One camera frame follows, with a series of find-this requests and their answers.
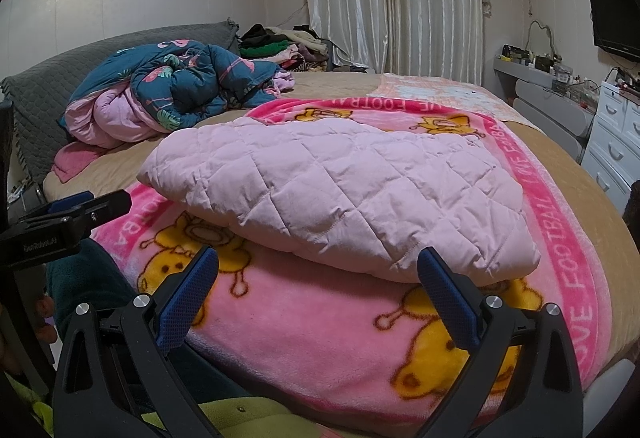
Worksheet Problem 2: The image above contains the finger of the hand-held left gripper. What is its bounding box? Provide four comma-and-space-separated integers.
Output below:
17, 191, 97, 225
30, 191, 133, 244

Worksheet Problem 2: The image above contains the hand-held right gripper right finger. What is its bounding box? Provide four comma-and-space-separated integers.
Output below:
416, 247, 585, 438

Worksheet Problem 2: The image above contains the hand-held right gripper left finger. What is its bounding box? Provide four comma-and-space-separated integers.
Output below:
52, 245, 221, 438

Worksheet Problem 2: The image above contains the pink quilted jacket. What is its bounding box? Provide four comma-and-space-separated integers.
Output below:
136, 118, 543, 284

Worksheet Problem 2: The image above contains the pile of folded clothes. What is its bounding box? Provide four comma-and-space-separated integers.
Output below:
239, 23, 331, 72

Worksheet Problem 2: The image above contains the person's left hand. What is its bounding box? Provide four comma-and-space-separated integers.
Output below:
34, 294, 58, 331

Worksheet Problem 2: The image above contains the pink towel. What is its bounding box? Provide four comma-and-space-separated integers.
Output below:
52, 141, 108, 184

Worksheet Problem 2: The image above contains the grey quilted headboard cushion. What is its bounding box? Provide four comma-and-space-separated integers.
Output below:
0, 17, 241, 184

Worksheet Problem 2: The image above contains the yellow-green cloth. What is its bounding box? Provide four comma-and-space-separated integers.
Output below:
0, 368, 311, 438

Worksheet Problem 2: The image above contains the pink printed fleece blanket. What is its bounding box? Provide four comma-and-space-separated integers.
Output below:
92, 97, 613, 438

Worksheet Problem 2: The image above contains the blue flamingo print duvet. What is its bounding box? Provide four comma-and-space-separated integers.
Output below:
60, 40, 296, 149

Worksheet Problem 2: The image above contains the bed with tan sheet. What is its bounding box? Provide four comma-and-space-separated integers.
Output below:
42, 68, 640, 384

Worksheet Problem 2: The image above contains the dark cloth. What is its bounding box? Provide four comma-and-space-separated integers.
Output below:
622, 183, 640, 229

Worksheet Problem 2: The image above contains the light pink checkered blanket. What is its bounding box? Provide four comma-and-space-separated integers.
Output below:
365, 73, 538, 124

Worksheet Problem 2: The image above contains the grey curved shelf unit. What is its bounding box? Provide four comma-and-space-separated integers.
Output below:
492, 56, 596, 164

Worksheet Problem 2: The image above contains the white drawer cabinet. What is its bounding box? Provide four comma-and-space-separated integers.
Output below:
580, 78, 640, 214

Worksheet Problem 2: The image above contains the clutter of small electronics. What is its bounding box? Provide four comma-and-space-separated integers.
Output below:
500, 43, 603, 94

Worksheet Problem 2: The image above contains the black television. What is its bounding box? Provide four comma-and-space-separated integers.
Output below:
587, 0, 640, 62

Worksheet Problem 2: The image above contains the white cable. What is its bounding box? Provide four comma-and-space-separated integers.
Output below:
527, 18, 558, 59

